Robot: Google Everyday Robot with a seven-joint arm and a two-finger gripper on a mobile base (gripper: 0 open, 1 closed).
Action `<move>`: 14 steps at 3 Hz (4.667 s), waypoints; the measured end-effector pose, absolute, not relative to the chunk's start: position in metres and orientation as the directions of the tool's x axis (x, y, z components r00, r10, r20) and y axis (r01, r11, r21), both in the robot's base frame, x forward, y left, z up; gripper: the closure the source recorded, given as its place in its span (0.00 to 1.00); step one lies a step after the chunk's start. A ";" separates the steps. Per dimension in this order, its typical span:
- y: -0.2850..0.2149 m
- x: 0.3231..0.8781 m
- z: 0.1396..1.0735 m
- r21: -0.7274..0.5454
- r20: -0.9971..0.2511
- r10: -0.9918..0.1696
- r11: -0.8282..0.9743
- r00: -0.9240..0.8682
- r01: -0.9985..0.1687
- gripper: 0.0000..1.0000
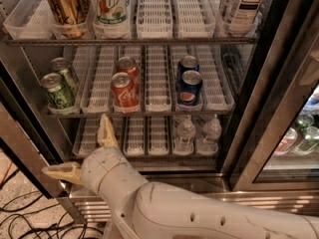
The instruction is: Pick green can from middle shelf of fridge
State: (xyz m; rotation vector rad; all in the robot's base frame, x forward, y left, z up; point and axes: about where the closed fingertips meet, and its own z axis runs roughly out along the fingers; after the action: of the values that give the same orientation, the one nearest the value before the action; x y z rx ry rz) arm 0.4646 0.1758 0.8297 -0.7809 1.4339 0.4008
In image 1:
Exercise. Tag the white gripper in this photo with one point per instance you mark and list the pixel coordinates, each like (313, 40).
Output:
(97, 165)

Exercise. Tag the green soda can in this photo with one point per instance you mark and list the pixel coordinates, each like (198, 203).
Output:
(63, 67)
(58, 92)

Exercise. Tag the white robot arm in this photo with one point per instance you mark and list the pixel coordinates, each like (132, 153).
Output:
(153, 210)

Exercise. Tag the front red Coca-Cola can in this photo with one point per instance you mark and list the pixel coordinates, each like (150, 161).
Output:
(124, 90)

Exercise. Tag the red coca-cola can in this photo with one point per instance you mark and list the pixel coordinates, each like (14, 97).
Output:
(124, 90)
(129, 65)

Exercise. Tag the rear red Coca-Cola can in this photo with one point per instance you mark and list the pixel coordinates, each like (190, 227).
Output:
(129, 65)

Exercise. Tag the front blue Pepsi can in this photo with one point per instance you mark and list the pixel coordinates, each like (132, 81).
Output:
(189, 88)

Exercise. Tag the blue pepsi can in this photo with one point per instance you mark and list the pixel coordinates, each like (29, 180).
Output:
(189, 88)
(186, 63)

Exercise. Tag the rear blue Pepsi can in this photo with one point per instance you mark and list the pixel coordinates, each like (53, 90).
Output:
(186, 63)

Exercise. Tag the stainless steel fridge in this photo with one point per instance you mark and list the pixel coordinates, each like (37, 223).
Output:
(156, 34)

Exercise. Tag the gold tall can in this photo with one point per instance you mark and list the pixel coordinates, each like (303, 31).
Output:
(70, 14)

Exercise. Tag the fridge glass door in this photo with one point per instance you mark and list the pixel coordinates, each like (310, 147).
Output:
(280, 149)

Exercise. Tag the left clear water bottle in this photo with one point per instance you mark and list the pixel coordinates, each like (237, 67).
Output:
(185, 133)

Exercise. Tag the clear water bottle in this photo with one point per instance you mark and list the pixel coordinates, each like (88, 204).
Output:
(208, 141)
(185, 133)

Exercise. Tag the right clear water bottle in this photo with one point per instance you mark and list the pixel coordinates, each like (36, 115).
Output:
(208, 141)

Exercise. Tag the Teas Tea bottle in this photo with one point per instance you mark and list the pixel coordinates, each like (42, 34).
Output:
(238, 16)

